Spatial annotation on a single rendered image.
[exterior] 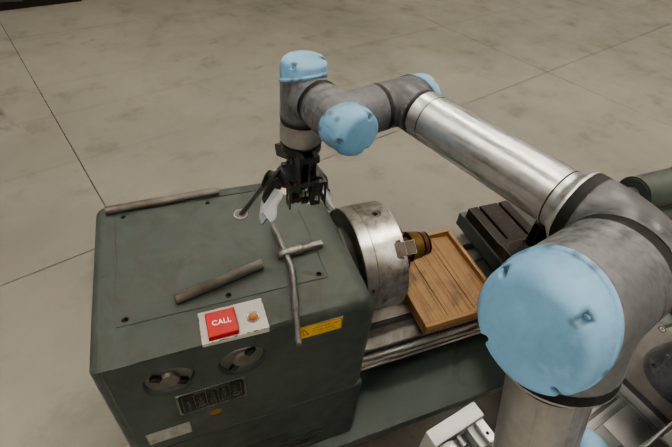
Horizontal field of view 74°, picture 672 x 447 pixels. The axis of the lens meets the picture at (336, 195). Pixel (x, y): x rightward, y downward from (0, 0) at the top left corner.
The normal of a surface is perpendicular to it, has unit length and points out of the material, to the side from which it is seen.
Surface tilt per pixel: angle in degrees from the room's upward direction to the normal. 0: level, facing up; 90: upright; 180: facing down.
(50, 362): 0
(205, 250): 0
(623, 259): 9
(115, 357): 0
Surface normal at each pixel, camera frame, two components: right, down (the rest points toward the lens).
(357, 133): 0.56, 0.57
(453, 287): 0.08, -0.76
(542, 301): -0.83, 0.20
